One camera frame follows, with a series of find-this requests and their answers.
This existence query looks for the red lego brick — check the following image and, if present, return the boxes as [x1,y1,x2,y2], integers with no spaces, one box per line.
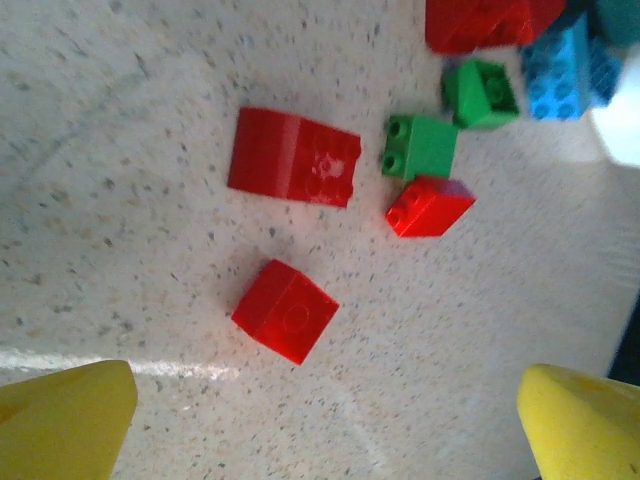
[424,0,566,55]
[227,107,362,209]
[384,174,476,239]
[230,258,340,366]

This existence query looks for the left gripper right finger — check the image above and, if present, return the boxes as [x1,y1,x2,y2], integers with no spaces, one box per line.
[516,363,640,480]

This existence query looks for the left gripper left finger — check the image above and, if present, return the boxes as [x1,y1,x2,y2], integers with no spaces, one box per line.
[0,359,139,480]

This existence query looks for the green lego brick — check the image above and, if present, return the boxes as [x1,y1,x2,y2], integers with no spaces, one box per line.
[442,58,521,131]
[381,114,460,182]

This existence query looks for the blue lego brick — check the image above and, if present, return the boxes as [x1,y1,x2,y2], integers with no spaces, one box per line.
[519,12,624,122]

